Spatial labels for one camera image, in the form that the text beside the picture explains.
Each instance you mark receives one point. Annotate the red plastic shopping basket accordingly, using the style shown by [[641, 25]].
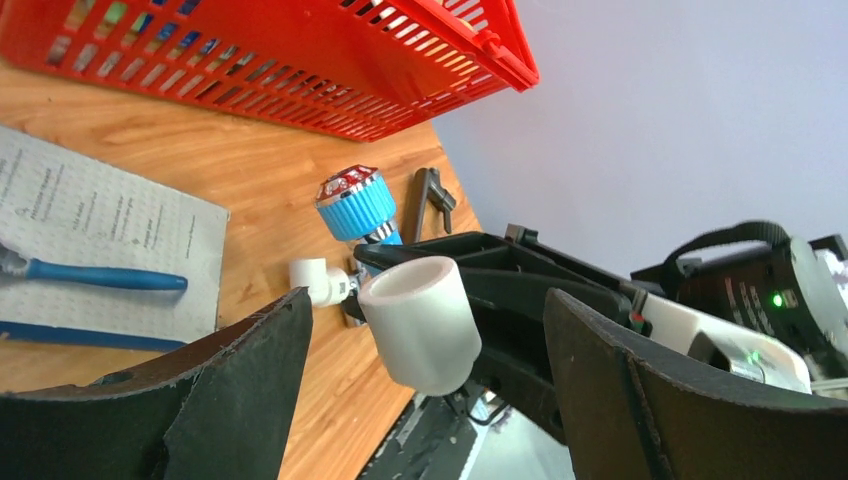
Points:
[[361, 70]]

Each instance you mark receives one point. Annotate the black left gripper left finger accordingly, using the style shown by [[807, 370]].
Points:
[[218, 408]]

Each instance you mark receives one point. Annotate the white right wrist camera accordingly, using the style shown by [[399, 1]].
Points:
[[721, 344]]

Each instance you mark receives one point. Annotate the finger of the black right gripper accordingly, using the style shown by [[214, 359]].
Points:
[[510, 277], [522, 378]]

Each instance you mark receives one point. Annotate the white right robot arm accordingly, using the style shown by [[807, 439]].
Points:
[[753, 274]]

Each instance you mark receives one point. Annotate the blue grey razor box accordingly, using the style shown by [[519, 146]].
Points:
[[63, 207]]

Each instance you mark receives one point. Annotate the white pipe elbow second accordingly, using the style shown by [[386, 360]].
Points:
[[326, 286]]

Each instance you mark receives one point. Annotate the blue plastic water faucet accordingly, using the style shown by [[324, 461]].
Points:
[[358, 208]]

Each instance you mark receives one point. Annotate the dark metal faucet right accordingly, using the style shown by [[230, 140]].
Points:
[[429, 191]]

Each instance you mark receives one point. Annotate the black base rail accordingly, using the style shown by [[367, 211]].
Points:
[[433, 438]]

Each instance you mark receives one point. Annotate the white plastic pipe elbow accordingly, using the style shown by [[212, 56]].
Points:
[[422, 323]]

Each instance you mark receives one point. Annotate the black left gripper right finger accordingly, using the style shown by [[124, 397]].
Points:
[[633, 409]]

